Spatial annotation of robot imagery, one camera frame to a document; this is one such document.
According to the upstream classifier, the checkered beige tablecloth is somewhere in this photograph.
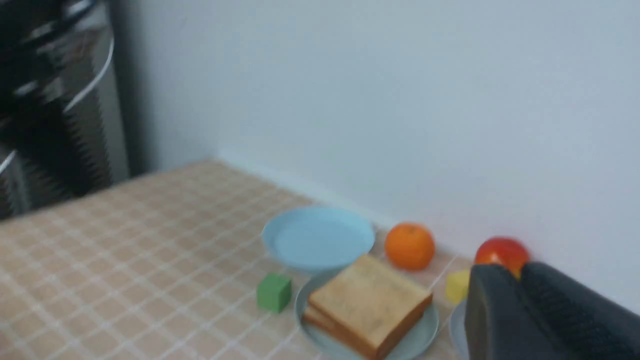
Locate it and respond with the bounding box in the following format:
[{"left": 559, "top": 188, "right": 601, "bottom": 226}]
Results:
[{"left": 0, "top": 159, "right": 476, "bottom": 360}]

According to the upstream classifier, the grey-blue right plate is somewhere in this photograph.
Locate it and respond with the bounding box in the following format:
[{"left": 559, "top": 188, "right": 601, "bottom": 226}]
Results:
[{"left": 449, "top": 298, "right": 470, "bottom": 360}]

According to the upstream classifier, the toast slice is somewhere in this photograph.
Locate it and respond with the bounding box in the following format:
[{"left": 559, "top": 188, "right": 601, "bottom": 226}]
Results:
[
  {"left": 308, "top": 254, "right": 434, "bottom": 360},
  {"left": 302, "top": 306, "right": 375, "bottom": 360}
]

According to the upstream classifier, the green cube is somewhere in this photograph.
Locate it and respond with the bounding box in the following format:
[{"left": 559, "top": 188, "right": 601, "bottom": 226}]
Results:
[{"left": 256, "top": 272, "right": 293, "bottom": 313}]

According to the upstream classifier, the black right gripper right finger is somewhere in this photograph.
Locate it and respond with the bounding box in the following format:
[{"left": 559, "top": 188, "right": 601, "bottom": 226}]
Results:
[{"left": 519, "top": 262, "right": 640, "bottom": 360}]

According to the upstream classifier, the red yellow apple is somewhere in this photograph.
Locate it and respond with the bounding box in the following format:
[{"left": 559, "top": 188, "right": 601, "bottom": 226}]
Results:
[{"left": 474, "top": 236, "right": 531, "bottom": 279}]

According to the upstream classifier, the orange fruit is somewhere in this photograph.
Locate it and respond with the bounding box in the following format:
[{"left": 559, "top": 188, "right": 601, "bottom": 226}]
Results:
[{"left": 384, "top": 222, "right": 435, "bottom": 272}]

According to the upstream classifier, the dark metal rack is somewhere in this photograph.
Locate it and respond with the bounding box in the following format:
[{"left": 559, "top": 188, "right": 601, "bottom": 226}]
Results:
[{"left": 0, "top": 0, "right": 130, "bottom": 220}]

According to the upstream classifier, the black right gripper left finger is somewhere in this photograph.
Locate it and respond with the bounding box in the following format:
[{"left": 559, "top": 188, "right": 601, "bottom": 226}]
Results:
[{"left": 464, "top": 264, "right": 566, "bottom": 360}]

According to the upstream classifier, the light blue left plate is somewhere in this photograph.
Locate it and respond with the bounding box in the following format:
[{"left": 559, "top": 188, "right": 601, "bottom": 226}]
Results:
[{"left": 261, "top": 205, "right": 377, "bottom": 274}]

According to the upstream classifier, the yellow cube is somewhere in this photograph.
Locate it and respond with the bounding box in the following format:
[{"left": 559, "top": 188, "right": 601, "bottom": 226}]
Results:
[{"left": 445, "top": 269, "right": 471, "bottom": 305}]

